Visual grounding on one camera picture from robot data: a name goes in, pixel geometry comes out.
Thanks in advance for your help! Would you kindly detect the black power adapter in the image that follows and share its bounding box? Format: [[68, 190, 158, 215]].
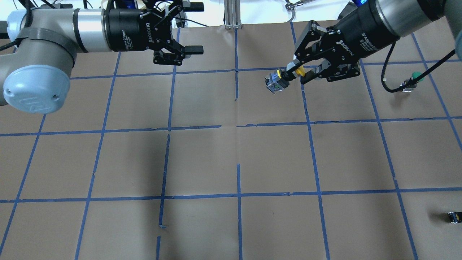
[[337, 1, 358, 20]]

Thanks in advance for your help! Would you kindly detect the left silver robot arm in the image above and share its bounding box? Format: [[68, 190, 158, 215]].
[[0, 0, 204, 114]]

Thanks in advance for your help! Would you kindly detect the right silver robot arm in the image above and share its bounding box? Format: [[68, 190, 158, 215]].
[[278, 0, 461, 84]]

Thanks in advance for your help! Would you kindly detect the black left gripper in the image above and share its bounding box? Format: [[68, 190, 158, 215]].
[[103, 0, 205, 65]]

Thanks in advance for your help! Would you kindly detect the yellow push button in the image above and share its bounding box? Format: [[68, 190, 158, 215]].
[[265, 66, 306, 94]]

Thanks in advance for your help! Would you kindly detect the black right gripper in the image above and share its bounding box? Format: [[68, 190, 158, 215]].
[[287, 7, 399, 84]]

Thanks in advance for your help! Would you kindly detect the green push button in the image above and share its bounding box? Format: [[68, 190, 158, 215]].
[[400, 72, 424, 93]]

